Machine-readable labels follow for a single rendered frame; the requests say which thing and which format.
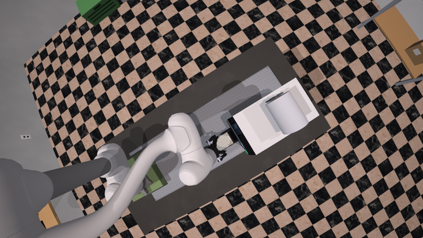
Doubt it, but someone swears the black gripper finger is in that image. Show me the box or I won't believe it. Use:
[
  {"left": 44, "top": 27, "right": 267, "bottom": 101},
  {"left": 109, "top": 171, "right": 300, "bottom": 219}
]
[
  {"left": 217, "top": 147, "right": 228, "bottom": 162},
  {"left": 206, "top": 135, "right": 221, "bottom": 148}
]

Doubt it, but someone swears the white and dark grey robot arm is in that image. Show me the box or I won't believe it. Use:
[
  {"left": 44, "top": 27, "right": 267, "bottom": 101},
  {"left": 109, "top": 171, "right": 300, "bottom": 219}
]
[{"left": 0, "top": 113, "right": 216, "bottom": 238}]

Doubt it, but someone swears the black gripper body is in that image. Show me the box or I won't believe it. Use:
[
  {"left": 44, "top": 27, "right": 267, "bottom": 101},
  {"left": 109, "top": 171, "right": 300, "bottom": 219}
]
[{"left": 208, "top": 144, "right": 219, "bottom": 158}]

